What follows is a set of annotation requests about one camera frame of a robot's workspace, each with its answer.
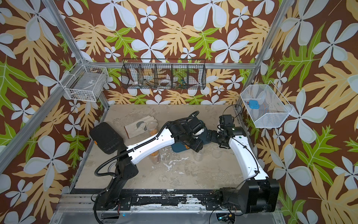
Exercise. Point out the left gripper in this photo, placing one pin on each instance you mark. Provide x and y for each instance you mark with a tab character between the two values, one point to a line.
198	145

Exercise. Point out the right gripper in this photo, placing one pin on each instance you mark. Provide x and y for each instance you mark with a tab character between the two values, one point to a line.
213	138

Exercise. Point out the clear cookie jar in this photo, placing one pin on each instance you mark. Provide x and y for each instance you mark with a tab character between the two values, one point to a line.
152	128
155	157
198	156

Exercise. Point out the clear jar lid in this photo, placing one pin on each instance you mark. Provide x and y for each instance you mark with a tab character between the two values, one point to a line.
216	153

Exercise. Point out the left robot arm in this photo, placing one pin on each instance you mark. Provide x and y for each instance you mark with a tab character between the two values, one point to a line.
123	166

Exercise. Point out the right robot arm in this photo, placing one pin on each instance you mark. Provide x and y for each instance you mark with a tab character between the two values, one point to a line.
257	192

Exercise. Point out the clear cookie jar front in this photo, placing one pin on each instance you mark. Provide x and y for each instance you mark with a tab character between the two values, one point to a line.
155	157

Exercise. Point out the clear cookie jar back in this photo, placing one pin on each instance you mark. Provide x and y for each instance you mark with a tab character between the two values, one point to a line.
152	128

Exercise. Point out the teal plastic tray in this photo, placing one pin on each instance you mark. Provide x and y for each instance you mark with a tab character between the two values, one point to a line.
179	147

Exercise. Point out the blue object in basket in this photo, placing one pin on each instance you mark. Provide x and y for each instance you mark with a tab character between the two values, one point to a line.
253	104

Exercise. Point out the white mesh basket right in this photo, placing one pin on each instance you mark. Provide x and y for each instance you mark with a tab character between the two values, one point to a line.
274	107

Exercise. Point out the black hard case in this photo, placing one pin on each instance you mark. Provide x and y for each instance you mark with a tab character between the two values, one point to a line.
107	139

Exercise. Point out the black wire basket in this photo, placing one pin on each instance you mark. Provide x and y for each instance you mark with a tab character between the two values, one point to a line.
167	74

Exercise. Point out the white wire basket left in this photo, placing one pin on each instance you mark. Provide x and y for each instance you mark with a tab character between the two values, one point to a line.
85	81

